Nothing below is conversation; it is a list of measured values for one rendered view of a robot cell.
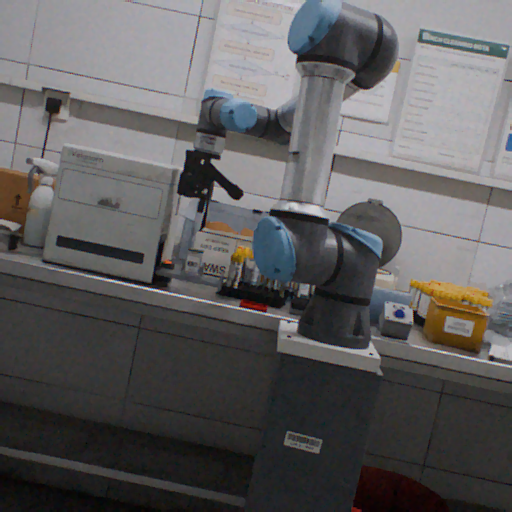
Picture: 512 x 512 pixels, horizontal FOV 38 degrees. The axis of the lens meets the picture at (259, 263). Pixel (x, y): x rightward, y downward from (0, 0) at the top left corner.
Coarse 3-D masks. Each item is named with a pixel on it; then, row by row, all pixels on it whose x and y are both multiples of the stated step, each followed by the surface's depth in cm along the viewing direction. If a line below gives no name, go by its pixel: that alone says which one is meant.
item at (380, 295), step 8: (376, 288) 191; (384, 288) 195; (376, 296) 191; (384, 296) 191; (392, 296) 191; (400, 296) 190; (408, 296) 190; (376, 304) 191; (408, 304) 190; (376, 312) 192; (376, 320) 192
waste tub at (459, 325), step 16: (432, 304) 192; (448, 304) 197; (464, 304) 197; (432, 320) 187; (448, 320) 185; (464, 320) 185; (480, 320) 184; (432, 336) 186; (448, 336) 185; (464, 336) 185; (480, 336) 185
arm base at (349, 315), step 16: (320, 304) 145; (336, 304) 144; (352, 304) 144; (368, 304) 147; (304, 320) 147; (320, 320) 144; (336, 320) 143; (352, 320) 143; (368, 320) 147; (304, 336) 146; (320, 336) 143; (336, 336) 142; (352, 336) 143; (368, 336) 146
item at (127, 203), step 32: (64, 160) 179; (96, 160) 179; (128, 160) 179; (64, 192) 180; (96, 192) 180; (128, 192) 180; (160, 192) 179; (64, 224) 181; (96, 224) 181; (128, 224) 180; (160, 224) 180; (64, 256) 182; (96, 256) 182; (128, 256) 181; (160, 256) 189
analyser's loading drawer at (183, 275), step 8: (160, 272) 183; (168, 272) 183; (176, 272) 186; (184, 272) 183; (200, 272) 183; (184, 280) 183; (192, 280) 183; (200, 280) 182; (208, 280) 184; (216, 280) 186
